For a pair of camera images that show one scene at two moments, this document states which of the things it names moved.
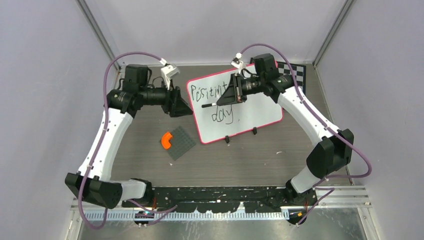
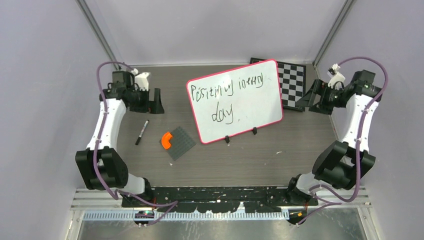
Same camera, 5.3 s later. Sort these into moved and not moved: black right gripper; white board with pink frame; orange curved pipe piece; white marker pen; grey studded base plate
Moved: white marker pen; black right gripper
Not moved: grey studded base plate; white board with pink frame; orange curved pipe piece
